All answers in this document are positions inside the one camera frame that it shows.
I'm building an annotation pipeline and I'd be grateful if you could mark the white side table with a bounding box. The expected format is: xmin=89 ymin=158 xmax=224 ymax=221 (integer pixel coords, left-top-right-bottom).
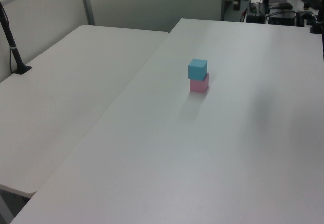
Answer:
xmin=0 ymin=24 xmax=170 ymax=195

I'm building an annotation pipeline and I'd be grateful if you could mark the small black box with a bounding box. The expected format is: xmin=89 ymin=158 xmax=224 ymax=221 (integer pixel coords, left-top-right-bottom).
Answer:
xmin=246 ymin=14 xmax=265 ymax=24

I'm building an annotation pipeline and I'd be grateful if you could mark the pink cube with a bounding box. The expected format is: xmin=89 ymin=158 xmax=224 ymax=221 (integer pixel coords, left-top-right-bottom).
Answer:
xmin=189 ymin=72 xmax=210 ymax=93

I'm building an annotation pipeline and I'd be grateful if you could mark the black electronics box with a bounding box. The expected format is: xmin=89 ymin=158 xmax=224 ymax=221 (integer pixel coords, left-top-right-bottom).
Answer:
xmin=268 ymin=11 xmax=297 ymax=27

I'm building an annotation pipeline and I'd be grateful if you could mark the blue cube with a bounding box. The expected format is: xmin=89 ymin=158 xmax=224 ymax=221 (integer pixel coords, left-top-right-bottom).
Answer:
xmin=188 ymin=58 xmax=209 ymax=81

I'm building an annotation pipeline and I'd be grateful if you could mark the black C-clamp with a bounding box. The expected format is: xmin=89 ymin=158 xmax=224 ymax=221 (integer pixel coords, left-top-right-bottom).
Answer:
xmin=296 ymin=10 xmax=317 ymax=28

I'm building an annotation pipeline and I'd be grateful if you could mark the black camera pole stand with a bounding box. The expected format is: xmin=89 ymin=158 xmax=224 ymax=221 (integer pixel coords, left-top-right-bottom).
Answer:
xmin=0 ymin=1 xmax=33 ymax=76

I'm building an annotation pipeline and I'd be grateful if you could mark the grey metal partition post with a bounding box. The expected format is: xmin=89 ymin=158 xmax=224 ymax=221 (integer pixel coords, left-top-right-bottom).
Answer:
xmin=77 ymin=0 xmax=96 ymax=26

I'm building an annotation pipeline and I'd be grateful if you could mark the black clamp mount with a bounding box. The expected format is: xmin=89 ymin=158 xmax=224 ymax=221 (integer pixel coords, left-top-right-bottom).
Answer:
xmin=309 ymin=5 xmax=324 ymax=35

